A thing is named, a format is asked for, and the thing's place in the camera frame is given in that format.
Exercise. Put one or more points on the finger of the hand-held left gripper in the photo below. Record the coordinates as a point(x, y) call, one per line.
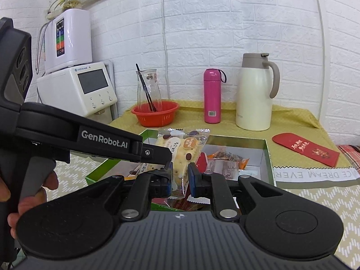
point(157, 154)

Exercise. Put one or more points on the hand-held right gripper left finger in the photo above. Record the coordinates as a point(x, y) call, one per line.
point(168, 185)

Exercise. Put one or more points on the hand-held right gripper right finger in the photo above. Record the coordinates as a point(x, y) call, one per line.
point(192, 180)

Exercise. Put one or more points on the clear cracker packet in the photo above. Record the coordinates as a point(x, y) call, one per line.
point(182, 152)

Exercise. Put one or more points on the clear orange-edged snack packet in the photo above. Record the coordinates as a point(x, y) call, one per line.
point(227, 163)

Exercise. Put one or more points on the green cardboard box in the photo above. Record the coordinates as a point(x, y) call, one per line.
point(253, 157)

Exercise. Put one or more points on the person's left hand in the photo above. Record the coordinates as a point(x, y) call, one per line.
point(52, 181)

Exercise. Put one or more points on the red plastic basket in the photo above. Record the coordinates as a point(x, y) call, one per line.
point(154, 119)

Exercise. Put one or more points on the white water dispenser with screen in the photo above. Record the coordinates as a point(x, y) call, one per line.
point(84, 90)

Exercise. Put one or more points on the glass carafe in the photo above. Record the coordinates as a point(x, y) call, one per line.
point(153, 87)

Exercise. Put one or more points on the black chopsticks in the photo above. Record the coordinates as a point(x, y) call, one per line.
point(146, 87)

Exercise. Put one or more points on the pink thermos bottle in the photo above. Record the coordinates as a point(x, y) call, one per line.
point(212, 98)

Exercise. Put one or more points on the white water purifier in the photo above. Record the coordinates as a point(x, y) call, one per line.
point(71, 39)

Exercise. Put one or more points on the cream thermos jug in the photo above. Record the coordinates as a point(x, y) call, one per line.
point(253, 98)

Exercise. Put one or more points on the red envelope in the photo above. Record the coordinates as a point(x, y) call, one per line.
point(306, 149)

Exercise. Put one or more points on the patterned green tablecloth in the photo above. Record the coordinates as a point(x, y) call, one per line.
point(332, 202)

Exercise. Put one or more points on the white wall conduit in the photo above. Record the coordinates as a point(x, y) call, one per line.
point(322, 47)

